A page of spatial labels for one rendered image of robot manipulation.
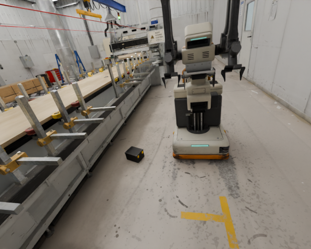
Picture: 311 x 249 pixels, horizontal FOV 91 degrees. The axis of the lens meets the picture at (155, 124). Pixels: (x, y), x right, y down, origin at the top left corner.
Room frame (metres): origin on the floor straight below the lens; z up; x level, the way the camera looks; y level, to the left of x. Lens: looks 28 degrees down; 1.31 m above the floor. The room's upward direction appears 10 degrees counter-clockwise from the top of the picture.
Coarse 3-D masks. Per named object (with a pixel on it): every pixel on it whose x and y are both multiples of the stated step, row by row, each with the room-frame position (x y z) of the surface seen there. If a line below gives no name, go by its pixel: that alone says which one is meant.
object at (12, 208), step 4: (0, 204) 0.45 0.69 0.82; (4, 204) 0.45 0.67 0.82; (8, 204) 0.45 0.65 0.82; (12, 204) 0.44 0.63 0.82; (16, 204) 0.44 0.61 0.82; (20, 204) 0.44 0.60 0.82; (0, 208) 0.43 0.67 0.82; (4, 208) 0.43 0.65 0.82; (8, 208) 0.42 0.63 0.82; (12, 208) 0.42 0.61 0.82; (16, 208) 0.42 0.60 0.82; (20, 208) 0.43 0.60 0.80; (0, 212) 0.43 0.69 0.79; (4, 212) 0.43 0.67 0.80; (8, 212) 0.42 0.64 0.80; (12, 212) 0.42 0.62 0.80; (16, 212) 0.41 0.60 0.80
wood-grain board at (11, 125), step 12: (108, 72) 3.43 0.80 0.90; (120, 72) 3.11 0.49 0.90; (84, 84) 2.44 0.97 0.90; (96, 84) 2.27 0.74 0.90; (48, 96) 2.02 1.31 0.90; (60, 96) 1.90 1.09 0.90; (72, 96) 1.79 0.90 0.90; (84, 96) 1.72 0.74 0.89; (12, 108) 1.71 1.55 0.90; (36, 108) 1.54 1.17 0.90; (48, 108) 1.47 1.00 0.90; (0, 120) 1.35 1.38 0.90; (12, 120) 1.29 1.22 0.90; (24, 120) 1.23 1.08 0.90; (48, 120) 1.20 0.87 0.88; (0, 132) 1.04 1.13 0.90; (12, 132) 1.01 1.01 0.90; (24, 132) 0.99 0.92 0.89; (0, 144) 0.85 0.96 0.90
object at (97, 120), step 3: (63, 120) 1.27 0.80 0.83; (75, 120) 1.22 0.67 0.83; (78, 120) 1.21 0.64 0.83; (81, 120) 1.19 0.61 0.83; (84, 120) 1.18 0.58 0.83; (87, 120) 1.17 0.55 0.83; (90, 120) 1.17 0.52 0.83; (93, 120) 1.16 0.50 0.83; (96, 120) 1.15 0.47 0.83; (99, 120) 1.15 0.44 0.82; (102, 120) 1.14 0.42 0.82; (60, 123) 1.24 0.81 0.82; (63, 123) 1.23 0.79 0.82; (75, 123) 1.20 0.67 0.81; (78, 123) 1.20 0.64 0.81; (81, 123) 1.19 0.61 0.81; (84, 123) 1.18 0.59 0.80; (87, 123) 1.17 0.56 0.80; (90, 123) 1.17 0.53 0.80
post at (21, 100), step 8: (16, 96) 0.94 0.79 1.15; (24, 96) 0.96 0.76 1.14; (24, 104) 0.93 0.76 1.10; (24, 112) 0.93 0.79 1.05; (32, 112) 0.95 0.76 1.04; (32, 120) 0.93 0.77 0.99; (40, 128) 0.94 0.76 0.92; (40, 136) 0.93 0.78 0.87; (48, 144) 0.94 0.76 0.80; (48, 152) 0.93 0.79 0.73
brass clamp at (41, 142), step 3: (48, 132) 1.01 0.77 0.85; (51, 132) 1.00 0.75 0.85; (54, 132) 1.01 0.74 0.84; (48, 135) 0.96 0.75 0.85; (39, 138) 0.93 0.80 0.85; (42, 138) 0.93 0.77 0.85; (45, 138) 0.93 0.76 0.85; (48, 138) 0.95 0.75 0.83; (39, 141) 0.90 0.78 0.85; (42, 141) 0.91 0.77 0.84; (45, 141) 0.92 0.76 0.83; (48, 141) 0.94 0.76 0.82; (39, 144) 0.90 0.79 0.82; (42, 144) 0.90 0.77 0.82; (45, 144) 0.92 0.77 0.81
